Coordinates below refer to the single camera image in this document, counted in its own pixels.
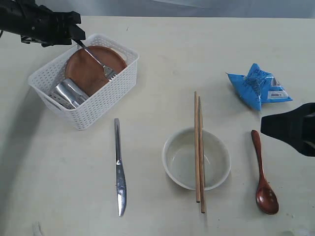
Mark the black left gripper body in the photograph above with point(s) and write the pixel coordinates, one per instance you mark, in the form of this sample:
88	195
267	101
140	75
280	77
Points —
39	24

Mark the wooden handled metal scoop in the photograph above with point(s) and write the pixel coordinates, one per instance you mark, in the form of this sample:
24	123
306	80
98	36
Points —
266	199

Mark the white ceramic bowl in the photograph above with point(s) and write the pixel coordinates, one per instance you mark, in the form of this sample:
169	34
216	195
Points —
178	159

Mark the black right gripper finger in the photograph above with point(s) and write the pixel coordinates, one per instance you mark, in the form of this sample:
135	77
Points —
305	147
298	124

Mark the silver table knife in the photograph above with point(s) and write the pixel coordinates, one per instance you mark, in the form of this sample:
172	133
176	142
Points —
120	175

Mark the silver fork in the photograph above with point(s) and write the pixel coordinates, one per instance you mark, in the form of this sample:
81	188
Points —
108	72

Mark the brown round plate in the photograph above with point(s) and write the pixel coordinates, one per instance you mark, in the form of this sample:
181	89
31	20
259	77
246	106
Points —
86	73

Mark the white perforated plastic basket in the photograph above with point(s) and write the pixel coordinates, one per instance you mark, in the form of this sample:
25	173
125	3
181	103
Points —
103	100

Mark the blue snack bag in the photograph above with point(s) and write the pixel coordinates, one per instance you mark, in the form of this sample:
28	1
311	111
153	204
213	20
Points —
258	87

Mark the stainless steel cup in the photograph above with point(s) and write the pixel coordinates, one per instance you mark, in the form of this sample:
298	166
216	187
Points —
68	94

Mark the wooden chopstick back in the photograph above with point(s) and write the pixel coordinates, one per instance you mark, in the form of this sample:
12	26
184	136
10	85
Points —
201	158

